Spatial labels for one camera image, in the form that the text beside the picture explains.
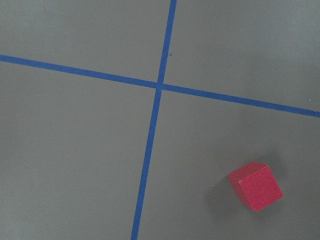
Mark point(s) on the red cube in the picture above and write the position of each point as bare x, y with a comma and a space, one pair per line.
255, 186

